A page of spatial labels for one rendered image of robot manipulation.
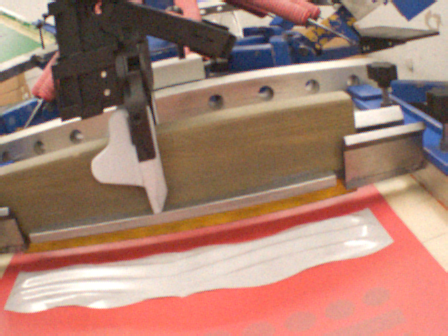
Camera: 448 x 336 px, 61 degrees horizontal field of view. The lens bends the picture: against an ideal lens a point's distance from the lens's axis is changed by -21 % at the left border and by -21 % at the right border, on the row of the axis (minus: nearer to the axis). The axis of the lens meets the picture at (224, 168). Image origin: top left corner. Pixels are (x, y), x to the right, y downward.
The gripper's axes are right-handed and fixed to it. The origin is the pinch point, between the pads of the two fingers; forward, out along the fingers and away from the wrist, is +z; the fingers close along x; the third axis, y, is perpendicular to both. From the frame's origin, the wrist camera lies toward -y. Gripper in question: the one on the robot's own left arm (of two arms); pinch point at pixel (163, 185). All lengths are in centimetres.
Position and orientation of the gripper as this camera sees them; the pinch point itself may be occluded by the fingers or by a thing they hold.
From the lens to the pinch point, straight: 41.6
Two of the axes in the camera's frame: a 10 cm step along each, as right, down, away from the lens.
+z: 1.8, 9.1, 3.7
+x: 1.0, 3.5, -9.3
